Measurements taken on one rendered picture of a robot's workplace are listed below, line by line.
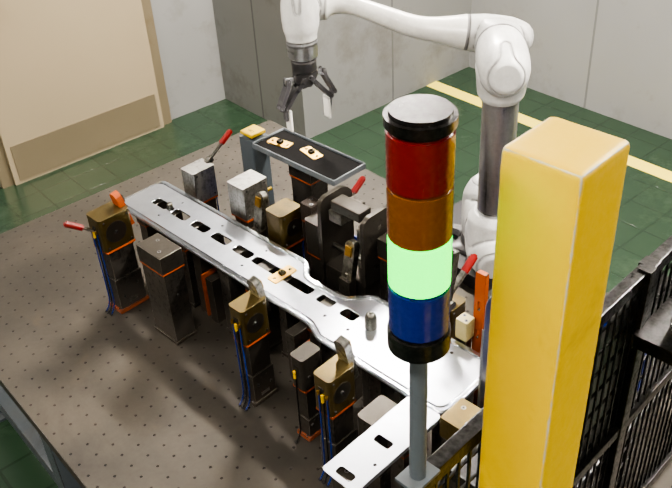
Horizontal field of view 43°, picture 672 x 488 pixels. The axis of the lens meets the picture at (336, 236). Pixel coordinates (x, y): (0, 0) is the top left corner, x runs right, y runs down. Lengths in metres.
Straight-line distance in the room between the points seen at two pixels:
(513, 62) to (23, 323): 1.74
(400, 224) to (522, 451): 0.42
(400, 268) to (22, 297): 2.28
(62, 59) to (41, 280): 2.21
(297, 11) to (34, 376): 1.32
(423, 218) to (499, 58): 1.43
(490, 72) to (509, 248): 1.31
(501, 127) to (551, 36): 3.24
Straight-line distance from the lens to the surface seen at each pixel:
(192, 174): 2.80
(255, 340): 2.29
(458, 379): 2.05
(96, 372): 2.66
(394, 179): 0.82
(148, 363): 2.64
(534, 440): 1.12
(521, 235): 0.94
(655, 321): 1.61
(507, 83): 2.24
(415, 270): 0.87
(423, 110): 0.80
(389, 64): 5.49
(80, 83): 5.17
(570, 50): 5.53
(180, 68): 5.54
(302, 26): 2.41
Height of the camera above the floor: 2.44
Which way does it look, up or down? 35 degrees down
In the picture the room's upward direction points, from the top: 3 degrees counter-clockwise
